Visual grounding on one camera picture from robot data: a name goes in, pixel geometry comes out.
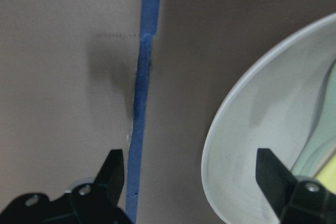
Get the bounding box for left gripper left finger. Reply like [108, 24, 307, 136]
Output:
[1, 149, 132, 223]

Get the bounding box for pale green plastic spoon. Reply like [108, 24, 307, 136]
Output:
[292, 65, 335, 177]

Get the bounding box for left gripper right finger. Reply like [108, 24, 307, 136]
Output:
[256, 148, 335, 223]

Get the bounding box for white round plate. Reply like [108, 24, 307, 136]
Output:
[201, 14, 335, 223]

